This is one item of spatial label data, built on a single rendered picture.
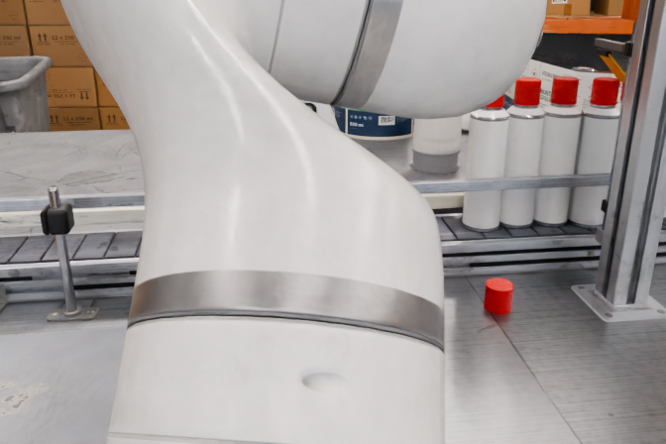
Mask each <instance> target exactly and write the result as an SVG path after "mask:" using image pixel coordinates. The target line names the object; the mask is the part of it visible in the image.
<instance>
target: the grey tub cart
mask: <svg viewBox="0 0 666 444"><path fill-rule="evenodd" d="M52 65H53V62H52V59H51V58H50V57H47V56H6V57H0V133H24V132H50V131H51V129H50V116H49V104H48V92H47V80H46V70H47V69H49V68H50V67H51V66H52Z"/></svg>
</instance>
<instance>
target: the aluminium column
mask: <svg viewBox="0 0 666 444"><path fill-rule="evenodd" d="M665 206H666V0H640V5H639V12H638V18H637V24H636V31H635V37H634V43H633V49H632V56H631V62H630V68H629V75H628V81H627V87H626V93H625V99H624V105H623V112H622V118H621V124H620V131H619V137H618V143H617V149H616V156H615V162H614V168H613V175H612V181H611V187H610V199H609V205H608V212H607V218H606V224H605V231H604V236H603V242H602V249H601V255H600V261H599V267H598V274H597V280H596V286H595V294H596V295H597V296H598V297H599V298H600V299H601V300H602V301H603V302H604V303H605V304H606V305H608V306H609V307H610V308H611V309H613V310H616V309H629V308H644V307H646V303H647V299H648V294H649V289H650V285H651V279H652V274H653V269H654V264H655V259H656V253H657V248H658V243H659V238H660V232H661V227H662V222H663V217H664V212H665Z"/></svg>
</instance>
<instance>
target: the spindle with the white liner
mask: <svg viewBox="0 0 666 444"><path fill-rule="evenodd" d="M461 126H462V116H459V117H450V118H441V119H414V126H413V146H412V148H411V149H412V150H413V160H412V161H411V162H410V165H411V166H412V167H413V168H414V169H416V170H418V171H422V172H427V173H449V172H453V171H456V170H457V169H459V168H460V164H459V163H458V154H459V153H460V152H461V149H460V141H461Z"/></svg>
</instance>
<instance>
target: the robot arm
mask: <svg viewBox="0 0 666 444"><path fill-rule="evenodd" d="M60 1H61V4H62V7H63V10H64V12H65V14H66V16H67V19H68V21H69V22H70V24H71V26H72V29H73V31H74V33H75V35H76V37H77V39H78V41H79V42H80V44H81V46H82V48H83V49H84V51H85V53H86V55H87V56H88V58H89V60H90V61H91V63H92V64H93V66H94V68H95V69H96V71H97V72H98V74H99V75H100V77H101V78H102V80H103V82H104V83H105V85H106V86H107V88H108V89H109V91H110V92H111V94H112V95H113V97H114V99H115V100H116V102H117V103H118V105H119V107H120V109H121V110H122V112H123V114H124V116H125V118H126V120H127V122H128V124H129V126H130V129H131V131H132V133H133V135H134V138H135V141H136V144H137V147H138V150H139V153H140V158H141V163H142V168H143V173H144V188H145V214H144V226H143V235H142V243H141V250H140V257H139V262H138V268H137V274H136V280H135V286H134V292H133V297H132V303H131V308H130V314H129V319H128V325H127V332H126V337H125V342H124V348H123V353H122V359H121V364H120V369H119V375H118V380H117V385H116V390H115V395H114V401H113V406H112V412H111V417H110V423H109V428H108V433H109V434H107V438H106V443H105V444H445V354H444V332H445V305H444V269H443V256H442V246H441V240H440V235H439V229H438V224H437V221H436V218H435V215H434V213H433V211H432V209H431V207H430V205H429V204H428V202H427V201H426V200H425V198H424V197H423V196H422V195H421V194H420V192H419V191H418V190H417V189H416V188H415V187H414V186H413V185H411V184H410V183H409V182H408V181H407V180H406V179H405V178H403V177H402V176H401V175H400V174H399V173H398V172H397V171H395V170H394V169H393V168H391V167H390V166H388V165H387V164H386V163H384V162H383V161H382V160H380V159H379V158H378V157H376V156H375V155H373V154H372V153H370V152H369V151H368V150H366V149H365V148H363V147H362V146H361V145H359V144H358V143H356V142H355V141H353V140H352V139H351V138H349V137H348V136H346V135H345V134H344V133H342V132H341V131H340V130H339V127H338V125H337V122H336V119H335V117H334V114H333V111H332V109H331V106H330V105H333V106H338V107H344V108H349V109H355V110H361V111H366V112H372V113H378V114H385V115H391V116H397V117H403V118H409V119H441V118H450V117H459V116H462V115H465V114H468V113H472V112H475V111H477V110H479V109H481V108H483V107H485V106H487V105H489V104H490V103H492V102H494V101H496V100H497V99H498V98H500V97H501V96H503V95H504V94H505V93H506V92H507V91H508V90H509V89H510V88H511V87H512V86H513V84H514V83H515V82H516V81H517V80H518V79H519V78H520V76H521V75H522V74H523V72H524V71H525V69H526V67H527V65H528V63H529V61H530V59H531V57H532V55H533V53H534V51H535V49H536V47H538V46H539V44H540V42H541V39H542V34H543V32H542V29H543V25H544V21H545V16H546V11H547V6H548V0H60Z"/></svg>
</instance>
